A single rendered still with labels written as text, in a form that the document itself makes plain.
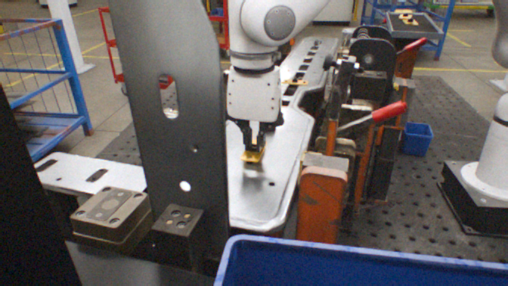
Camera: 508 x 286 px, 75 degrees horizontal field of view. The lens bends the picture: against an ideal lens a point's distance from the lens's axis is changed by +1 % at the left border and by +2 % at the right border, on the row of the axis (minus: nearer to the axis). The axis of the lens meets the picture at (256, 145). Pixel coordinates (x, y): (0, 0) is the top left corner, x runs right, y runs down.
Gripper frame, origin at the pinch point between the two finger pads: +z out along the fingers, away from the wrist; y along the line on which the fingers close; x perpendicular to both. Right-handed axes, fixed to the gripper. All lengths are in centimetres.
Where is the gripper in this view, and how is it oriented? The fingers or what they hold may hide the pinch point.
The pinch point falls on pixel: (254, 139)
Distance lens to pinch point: 67.4
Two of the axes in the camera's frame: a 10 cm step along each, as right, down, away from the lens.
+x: -2.8, 4.8, -8.3
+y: -9.6, -1.4, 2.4
